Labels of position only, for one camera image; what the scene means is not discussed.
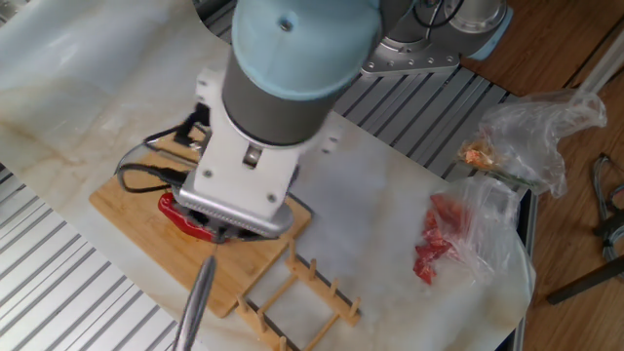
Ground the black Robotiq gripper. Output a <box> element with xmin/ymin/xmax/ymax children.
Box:
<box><xmin>194</xmin><ymin>216</ymin><xmax>264</xmax><ymax>244</ymax></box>

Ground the steel kitchen knife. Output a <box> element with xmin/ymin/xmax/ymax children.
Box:
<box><xmin>173</xmin><ymin>241</ymin><xmax>219</xmax><ymax>351</ymax></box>

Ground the red chili pepper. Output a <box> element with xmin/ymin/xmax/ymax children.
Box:
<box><xmin>157</xmin><ymin>192</ymin><xmax>220</xmax><ymax>244</ymax></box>

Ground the clear bag with chili pieces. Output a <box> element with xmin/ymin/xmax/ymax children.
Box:
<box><xmin>412</xmin><ymin>175</ymin><xmax>536</xmax><ymax>293</ymax></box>

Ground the bamboo cutting board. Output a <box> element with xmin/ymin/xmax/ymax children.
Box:
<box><xmin>89</xmin><ymin>121</ymin><xmax>313</xmax><ymax>319</ymax></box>

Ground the wooden peg rack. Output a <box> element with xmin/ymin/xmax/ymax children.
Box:
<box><xmin>235</xmin><ymin>238</ymin><xmax>363</xmax><ymax>351</ymax></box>

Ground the clear glass bowl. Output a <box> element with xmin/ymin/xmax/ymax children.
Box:
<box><xmin>113</xmin><ymin>137</ymin><xmax>161</xmax><ymax>176</ymax></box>

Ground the marble pattern table mat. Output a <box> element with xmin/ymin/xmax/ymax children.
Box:
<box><xmin>0</xmin><ymin>0</ymin><xmax>537</xmax><ymax>351</ymax></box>

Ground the clear bag with orange scraps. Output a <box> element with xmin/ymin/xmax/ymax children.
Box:
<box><xmin>456</xmin><ymin>88</ymin><xmax>608</xmax><ymax>199</ymax></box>

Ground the dark metal bar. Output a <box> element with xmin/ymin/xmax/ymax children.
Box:
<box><xmin>545</xmin><ymin>255</ymin><xmax>624</xmax><ymax>306</ymax></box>

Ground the aluminium profile beam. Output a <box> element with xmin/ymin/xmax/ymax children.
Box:
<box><xmin>577</xmin><ymin>28</ymin><xmax>624</xmax><ymax>97</ymax></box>

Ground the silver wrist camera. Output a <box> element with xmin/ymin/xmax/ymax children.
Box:
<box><xmin>173</xmin><ymin>187</ymin><xmax>296</xmax><ymax>240</ymax></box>

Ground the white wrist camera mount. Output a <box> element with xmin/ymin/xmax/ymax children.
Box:
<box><xmin>192</xmin><ymin>67</ymin><xmax>342</xmax><ymax>220</ymax></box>

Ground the black camera cable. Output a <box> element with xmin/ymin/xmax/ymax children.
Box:
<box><xmin>115</xmin><ymin>163</ymin><xmax>189</xmax><ymax>195</ymax></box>

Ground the black cable clip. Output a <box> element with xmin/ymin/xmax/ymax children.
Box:
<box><xmin>175</xmin><ymin>101</ymin><xmax>212</xmax><ymax>145</ymax></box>

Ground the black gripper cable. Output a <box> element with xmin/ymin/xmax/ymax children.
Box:
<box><xmin>143</xmin><ymin>104</ymin><xmax>211</xmax><ymax>152</ymax></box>

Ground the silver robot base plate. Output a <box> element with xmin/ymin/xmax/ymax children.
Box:
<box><xmin>360</xmin><ymin>36</ymin><xmax>462</xmax><ymax>77</ymax></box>

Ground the grey cable bundle on floor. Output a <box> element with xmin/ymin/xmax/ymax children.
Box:
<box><xmin>592</xmin><ymin>153</ymin><xmax>624</xmax><ymax>264</ymax></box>

